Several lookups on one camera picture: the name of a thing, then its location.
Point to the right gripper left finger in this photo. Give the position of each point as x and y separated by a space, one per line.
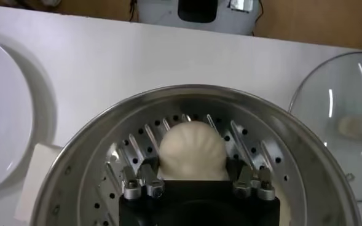
147 184

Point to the white round plate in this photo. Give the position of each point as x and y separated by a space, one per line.
2 123

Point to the stainless steel steamer basket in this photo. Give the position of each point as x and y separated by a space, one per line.
260 123

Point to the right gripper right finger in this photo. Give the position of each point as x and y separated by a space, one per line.
251 184

